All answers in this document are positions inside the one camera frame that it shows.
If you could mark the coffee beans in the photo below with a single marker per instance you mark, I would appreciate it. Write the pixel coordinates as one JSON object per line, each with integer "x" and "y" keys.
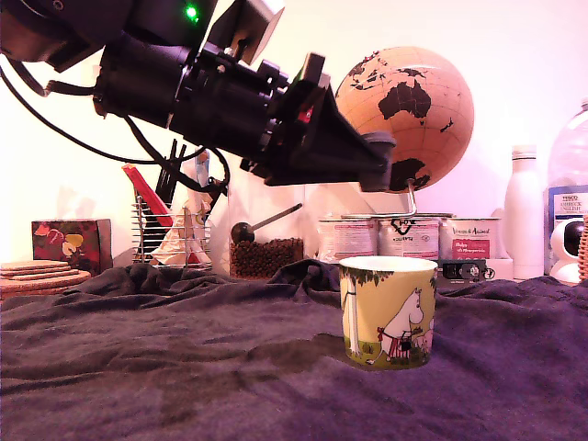
{"x": 266, "y": 257}

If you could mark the large clear water bottle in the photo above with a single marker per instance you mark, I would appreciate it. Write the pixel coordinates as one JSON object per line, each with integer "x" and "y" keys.
{"x": 569, "y": 151}

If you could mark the black stick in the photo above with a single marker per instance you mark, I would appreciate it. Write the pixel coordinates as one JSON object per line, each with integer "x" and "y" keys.
{"x": 171, "y": 179}
{"x": 178, "y": 177}
{"x": 161, "y": 181}

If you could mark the blue orange packet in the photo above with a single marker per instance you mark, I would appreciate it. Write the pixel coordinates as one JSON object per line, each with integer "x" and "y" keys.
{"x": 202, "y": 167}

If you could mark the pink label tin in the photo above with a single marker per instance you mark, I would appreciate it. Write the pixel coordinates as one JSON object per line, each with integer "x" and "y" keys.
{"x": 344, "y": 239}

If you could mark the yellow cartoon print mug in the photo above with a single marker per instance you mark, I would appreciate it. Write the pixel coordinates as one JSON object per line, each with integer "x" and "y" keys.
{"x": 367, "y": 321}

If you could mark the white pot pink label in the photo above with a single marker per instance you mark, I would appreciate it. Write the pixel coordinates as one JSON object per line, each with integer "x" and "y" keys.
{"x": 473, "y": 239}

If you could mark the dark blue cloth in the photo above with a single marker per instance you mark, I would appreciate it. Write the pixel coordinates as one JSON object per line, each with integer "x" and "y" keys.
{"x": 184, "y": 390}

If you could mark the cork globe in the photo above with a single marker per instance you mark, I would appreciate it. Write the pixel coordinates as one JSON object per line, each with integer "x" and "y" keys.
{"x": 441, "y": 151}

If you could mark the crumpled white paper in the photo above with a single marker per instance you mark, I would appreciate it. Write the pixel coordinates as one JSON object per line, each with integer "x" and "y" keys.
{"x": 170, "y": 250}

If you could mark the round cork trivet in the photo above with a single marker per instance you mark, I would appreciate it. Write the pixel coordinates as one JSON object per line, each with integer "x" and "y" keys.
{"x": 46, "y": 286}

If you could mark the small black box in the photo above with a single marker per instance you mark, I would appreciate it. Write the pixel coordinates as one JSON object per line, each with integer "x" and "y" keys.
{"x": 455, "y": 271}

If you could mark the white metal bottle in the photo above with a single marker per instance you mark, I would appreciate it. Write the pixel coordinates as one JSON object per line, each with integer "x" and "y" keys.
{"x": 523, "y": 211}

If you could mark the clear jar with white lid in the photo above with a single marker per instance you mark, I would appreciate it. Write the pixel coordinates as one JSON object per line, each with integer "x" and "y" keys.
{"x": 294, "y": 220}

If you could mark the dark grey coffee capsule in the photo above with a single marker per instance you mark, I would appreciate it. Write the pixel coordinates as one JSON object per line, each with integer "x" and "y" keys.
{"x": 381, "y": 140}

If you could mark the white tissue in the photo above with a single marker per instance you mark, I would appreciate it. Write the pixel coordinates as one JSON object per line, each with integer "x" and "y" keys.
{"x": 69, "y": 209}

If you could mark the small white box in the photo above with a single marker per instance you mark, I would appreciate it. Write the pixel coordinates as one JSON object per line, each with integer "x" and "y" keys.
{"x": 503, "y": 271}

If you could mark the wicker basket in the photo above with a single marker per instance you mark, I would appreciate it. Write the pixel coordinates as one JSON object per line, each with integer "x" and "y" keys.
{"x": 584, "y": 257}

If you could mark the black coffee scoop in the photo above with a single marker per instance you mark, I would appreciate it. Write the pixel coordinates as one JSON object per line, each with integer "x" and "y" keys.
{"x": 242, "y": 232}

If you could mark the red paper packet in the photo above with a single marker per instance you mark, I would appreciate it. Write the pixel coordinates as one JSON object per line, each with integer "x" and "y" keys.
{"x": 147, "y": 193}

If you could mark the metal globe stand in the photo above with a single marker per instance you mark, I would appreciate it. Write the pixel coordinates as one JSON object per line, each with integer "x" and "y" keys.
{"x": 412, "y": 197}

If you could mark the square cork coaster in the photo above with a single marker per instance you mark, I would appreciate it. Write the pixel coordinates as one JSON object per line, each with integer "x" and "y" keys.
{"x": 46, "y": 274}
{"x": 32, "y": 264}

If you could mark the white paper sleeve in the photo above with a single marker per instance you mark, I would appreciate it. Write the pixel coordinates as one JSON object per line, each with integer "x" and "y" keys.
{"x": 193, "y": 197}

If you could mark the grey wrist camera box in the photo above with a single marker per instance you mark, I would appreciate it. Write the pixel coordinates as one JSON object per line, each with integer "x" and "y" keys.
{"x": 257, "y": 23}

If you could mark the floral tissue box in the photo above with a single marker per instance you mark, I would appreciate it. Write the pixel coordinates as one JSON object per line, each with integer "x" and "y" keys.
{"x": 92, "y": 248}

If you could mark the small white round camera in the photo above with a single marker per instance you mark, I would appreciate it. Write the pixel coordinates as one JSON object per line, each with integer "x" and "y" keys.
{"x": 560, "y": 271}

